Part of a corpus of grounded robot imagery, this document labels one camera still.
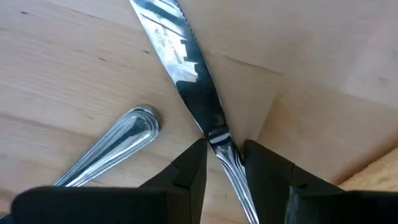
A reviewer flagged orange cloth towel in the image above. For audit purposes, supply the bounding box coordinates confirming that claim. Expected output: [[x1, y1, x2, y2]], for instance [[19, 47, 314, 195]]
[[337, 147, 398, 192]]

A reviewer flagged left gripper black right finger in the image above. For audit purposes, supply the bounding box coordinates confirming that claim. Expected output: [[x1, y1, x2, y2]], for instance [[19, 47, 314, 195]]
[[242, 139, 398, 224]]

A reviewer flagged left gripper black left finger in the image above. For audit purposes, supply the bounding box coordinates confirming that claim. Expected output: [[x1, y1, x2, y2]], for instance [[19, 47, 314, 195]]
[[11, 138, 208, 224]]

